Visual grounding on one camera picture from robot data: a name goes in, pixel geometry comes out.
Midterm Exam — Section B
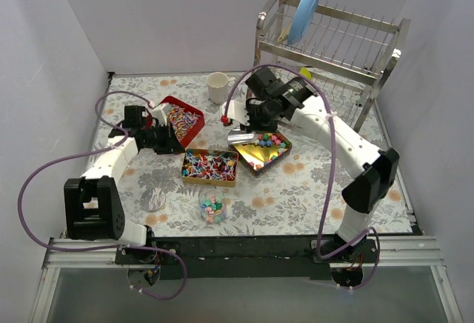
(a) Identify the red tin of swirl lollipops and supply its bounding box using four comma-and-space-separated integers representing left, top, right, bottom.
161, 96, 205, 147

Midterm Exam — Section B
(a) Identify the gold tin of star candies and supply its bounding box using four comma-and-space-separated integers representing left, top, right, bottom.
233, 132, 293, 178

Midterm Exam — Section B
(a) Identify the silver metal scoop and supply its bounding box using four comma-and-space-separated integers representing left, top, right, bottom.
227, 128, 258, 145

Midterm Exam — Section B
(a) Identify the gold tin of ball lollipops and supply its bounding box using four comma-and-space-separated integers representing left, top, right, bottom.
180, 149, 239, 187

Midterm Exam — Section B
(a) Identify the clear glass jar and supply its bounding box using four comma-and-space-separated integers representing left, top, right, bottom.
198, 189, 227, 224

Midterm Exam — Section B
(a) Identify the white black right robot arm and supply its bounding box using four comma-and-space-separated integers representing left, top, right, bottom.
221, 64, 400, 262

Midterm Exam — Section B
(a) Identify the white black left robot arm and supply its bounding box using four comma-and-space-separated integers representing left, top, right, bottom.
64, 102, 184, 264

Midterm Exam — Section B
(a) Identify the yellow green bowl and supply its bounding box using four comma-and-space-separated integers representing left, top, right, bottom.
300, 67, 312, 79

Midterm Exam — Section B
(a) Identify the white ceramic mug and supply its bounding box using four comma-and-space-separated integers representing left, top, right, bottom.
207, 72, 236, 104

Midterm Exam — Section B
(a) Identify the light blue plate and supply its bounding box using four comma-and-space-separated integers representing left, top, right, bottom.
287, 0, 319, 45

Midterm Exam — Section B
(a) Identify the stainless steel dish rack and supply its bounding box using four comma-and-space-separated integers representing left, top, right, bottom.
253, 0, 410, 131

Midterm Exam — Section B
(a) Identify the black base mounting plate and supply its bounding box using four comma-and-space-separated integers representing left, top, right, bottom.
115, 235, 376, 280

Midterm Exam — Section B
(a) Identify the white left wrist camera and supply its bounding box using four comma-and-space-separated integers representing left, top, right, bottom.
150, 102, 173, 124

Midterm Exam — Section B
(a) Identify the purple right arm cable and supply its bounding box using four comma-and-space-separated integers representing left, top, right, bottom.
223, 64, 380, 290

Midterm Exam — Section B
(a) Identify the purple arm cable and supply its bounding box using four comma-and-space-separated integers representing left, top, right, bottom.
17, 90, 188, 300
223, 64, 380, 290

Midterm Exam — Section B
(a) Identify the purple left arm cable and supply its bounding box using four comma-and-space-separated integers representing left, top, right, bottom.
17, 90, 188, 300

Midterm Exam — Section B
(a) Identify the aluminium table edge rail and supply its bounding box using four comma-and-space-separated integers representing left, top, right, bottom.
30, 236, 462, 322

